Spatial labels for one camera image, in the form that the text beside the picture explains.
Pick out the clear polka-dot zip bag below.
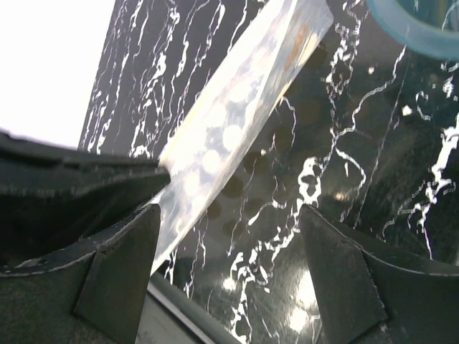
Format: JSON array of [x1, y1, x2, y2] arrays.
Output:
[[152, 1, 333, 269]]

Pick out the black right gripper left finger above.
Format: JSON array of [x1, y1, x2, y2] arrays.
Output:
[[1, 204, 160, 343]]

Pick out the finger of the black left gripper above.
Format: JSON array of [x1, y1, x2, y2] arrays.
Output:
[[1, 132, 171, 269]]

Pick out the teal transparent plastic tray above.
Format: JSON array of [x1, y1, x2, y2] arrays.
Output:
[[366, 0, 458, 62]]

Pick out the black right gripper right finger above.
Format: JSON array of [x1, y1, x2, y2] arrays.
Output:
[[300, 205, 458, 343]]

